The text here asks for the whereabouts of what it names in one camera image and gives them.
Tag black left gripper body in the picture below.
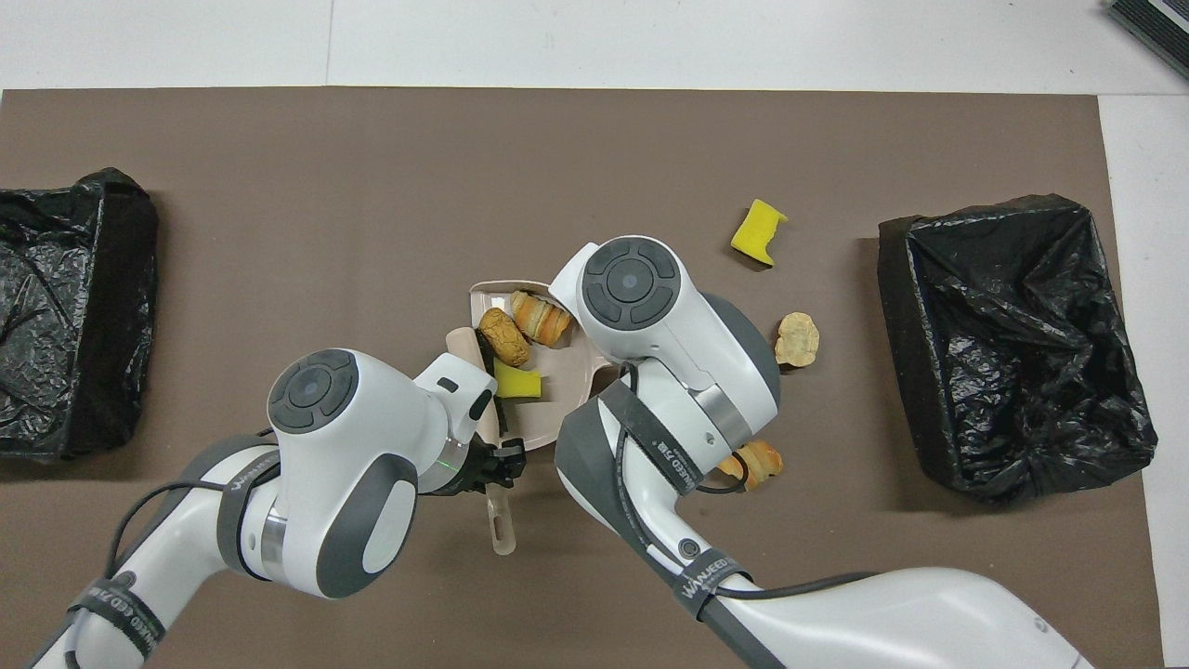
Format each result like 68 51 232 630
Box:
423 437 508 496

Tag beige hand brush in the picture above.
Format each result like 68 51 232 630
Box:
446 325 518 557

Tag black bag lined bin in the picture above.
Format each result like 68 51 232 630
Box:
878 193 1158 505
0 167 161 463

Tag brown table mat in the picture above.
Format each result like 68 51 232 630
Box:
0 87 1164 669

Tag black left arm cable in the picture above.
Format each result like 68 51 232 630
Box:
107 427 281 582

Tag yellow sponge piece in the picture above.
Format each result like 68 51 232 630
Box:
730 199 789 268
492 361 542 400

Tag dark grey ribbed device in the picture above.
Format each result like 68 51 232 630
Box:
1104 0 1189 83

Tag large striped croissant piece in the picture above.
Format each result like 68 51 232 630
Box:
509 290 574 348

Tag small striped croissant piece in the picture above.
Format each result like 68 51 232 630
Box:
720 439 784 492

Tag brown bread roll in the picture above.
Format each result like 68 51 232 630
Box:
477 307 532 367

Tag pale bread chunk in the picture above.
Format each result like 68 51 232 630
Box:
773 312 820 367

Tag beige plastic dustpan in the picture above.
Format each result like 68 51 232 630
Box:
468 279 621 449

